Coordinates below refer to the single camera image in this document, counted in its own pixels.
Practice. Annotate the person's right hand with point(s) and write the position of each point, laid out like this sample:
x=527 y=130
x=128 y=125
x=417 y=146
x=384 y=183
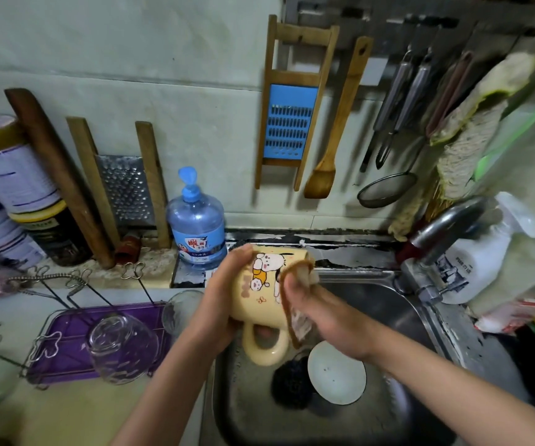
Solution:
x=337 y=320

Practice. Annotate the person's left forearm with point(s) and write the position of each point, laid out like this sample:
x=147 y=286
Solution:
x=170 y=395

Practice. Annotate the wall mounted metal utensil rack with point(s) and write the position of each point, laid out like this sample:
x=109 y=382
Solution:
x=435 y=14

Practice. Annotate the white plate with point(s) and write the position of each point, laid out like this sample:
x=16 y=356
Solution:
x=337 y=374

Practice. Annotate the wooden slicer with blue blade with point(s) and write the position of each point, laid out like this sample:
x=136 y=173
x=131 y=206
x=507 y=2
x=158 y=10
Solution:
x=291 y=120

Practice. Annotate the yellow mug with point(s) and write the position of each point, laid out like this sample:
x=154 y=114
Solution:
x=263 y=283

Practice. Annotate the purple plastic tray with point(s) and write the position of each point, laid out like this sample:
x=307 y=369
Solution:
x=59 y=353

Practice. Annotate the wooden spatula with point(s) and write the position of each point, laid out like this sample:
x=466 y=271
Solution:
x=337 y=125

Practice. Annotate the wooden rolling pin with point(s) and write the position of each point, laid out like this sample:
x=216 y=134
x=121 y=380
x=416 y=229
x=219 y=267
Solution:
x=59 y=176

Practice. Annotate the pink and white plastic bag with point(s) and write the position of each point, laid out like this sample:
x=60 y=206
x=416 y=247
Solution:
x=509 y=316

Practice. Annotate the stack of labelled tin cans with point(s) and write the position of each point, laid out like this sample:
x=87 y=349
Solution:
x=7 y=190

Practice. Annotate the stainless steel sink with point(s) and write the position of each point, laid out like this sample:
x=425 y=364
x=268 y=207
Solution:
x=407 y=404

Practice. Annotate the wooden framed metal grater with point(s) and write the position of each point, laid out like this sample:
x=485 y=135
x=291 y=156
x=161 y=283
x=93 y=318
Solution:
x=124 y=186

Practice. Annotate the person's left hand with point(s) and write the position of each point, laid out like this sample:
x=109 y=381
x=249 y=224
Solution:
x=216 y=306

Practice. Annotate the metal peeler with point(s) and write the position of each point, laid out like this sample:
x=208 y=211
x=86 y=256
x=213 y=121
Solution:
x=388 y=106
x=407 y=102

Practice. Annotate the metal faucet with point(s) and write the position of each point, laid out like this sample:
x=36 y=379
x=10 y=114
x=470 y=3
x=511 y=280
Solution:
x=444 y=225

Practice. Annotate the mesh strainer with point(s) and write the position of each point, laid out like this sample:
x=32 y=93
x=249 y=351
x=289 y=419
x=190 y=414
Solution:
x=386 y=190

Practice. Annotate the red container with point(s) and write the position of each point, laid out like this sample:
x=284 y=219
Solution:
x=409 y=251

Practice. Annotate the white spray bottle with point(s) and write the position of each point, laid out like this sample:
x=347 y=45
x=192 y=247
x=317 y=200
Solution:
x=481 y=260

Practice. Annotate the beige dish cloth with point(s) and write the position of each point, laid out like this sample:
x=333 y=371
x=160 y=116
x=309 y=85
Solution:
x=300 y=320

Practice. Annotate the small blue water bottle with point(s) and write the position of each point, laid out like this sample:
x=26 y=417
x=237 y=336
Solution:
x=196 y=227

